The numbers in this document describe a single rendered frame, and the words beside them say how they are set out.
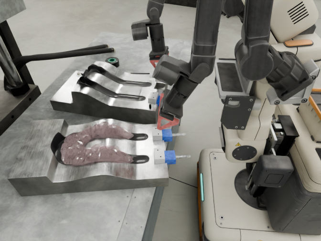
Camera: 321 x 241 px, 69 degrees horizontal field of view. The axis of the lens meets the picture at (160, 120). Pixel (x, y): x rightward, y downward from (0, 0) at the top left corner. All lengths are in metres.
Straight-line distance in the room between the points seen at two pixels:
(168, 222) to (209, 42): 1.29
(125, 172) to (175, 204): 0.95
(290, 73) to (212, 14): 0.25
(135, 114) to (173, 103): 0.35
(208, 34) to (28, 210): 0.76
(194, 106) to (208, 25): 1.85
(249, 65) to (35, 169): 0.70
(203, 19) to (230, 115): 0.42
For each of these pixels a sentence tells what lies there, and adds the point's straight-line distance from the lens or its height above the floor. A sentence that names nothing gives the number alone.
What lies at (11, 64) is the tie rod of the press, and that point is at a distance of 1.37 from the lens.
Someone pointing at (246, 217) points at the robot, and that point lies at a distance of 1.45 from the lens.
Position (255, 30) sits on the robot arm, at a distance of 0.61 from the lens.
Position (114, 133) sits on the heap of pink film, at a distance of 0.89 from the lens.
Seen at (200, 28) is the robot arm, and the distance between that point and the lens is 0.59.
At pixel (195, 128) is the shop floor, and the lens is 2.18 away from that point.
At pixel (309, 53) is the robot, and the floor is 1.21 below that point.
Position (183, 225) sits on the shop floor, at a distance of 1.67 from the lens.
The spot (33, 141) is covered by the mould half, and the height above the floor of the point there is 0.91.
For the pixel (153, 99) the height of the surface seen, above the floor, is 0.92.
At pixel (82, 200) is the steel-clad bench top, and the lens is 0.87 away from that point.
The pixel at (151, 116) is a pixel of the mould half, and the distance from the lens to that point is 1.01.
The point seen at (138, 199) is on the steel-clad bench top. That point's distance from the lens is 0.84.
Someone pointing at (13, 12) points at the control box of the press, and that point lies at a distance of 1.59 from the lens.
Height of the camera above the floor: 1.54
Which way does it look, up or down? 44 degrees down
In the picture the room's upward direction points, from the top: straight up
